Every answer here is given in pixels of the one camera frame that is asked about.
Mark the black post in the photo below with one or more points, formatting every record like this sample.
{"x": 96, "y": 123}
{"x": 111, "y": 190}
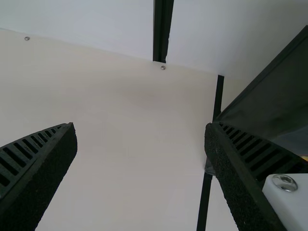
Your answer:
{"x": 162, "y": 29}

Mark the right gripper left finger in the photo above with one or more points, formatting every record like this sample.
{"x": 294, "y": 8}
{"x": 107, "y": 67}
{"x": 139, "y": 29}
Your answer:
{"x": 36, "y": 168}

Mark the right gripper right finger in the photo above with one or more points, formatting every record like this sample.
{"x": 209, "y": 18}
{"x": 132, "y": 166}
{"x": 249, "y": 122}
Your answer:
{"x": 240, "y": 163}

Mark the black strip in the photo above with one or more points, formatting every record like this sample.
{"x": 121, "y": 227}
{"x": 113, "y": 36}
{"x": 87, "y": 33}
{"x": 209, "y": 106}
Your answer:
{"x": 219, "y": 96}

